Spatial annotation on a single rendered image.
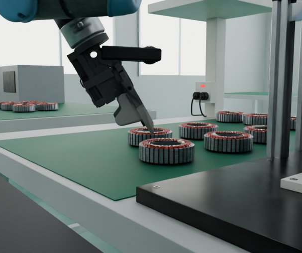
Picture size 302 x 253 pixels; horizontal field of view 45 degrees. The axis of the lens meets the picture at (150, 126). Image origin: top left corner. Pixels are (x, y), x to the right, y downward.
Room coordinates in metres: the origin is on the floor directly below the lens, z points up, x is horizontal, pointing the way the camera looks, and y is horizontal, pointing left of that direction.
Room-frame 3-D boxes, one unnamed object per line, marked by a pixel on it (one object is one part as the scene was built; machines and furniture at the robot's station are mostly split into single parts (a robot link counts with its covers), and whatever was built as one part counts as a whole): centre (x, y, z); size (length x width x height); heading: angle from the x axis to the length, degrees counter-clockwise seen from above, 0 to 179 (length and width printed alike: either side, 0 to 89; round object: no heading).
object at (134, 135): (0.90, 0.00, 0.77); 0.11 x 0.11 x 0.04
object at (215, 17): (1.43, -0.24, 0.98); 0.37 x 0.35 x 0.46; 39
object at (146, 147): (0.72, -0.03, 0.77); 0.11 x 0.11 x 0.04
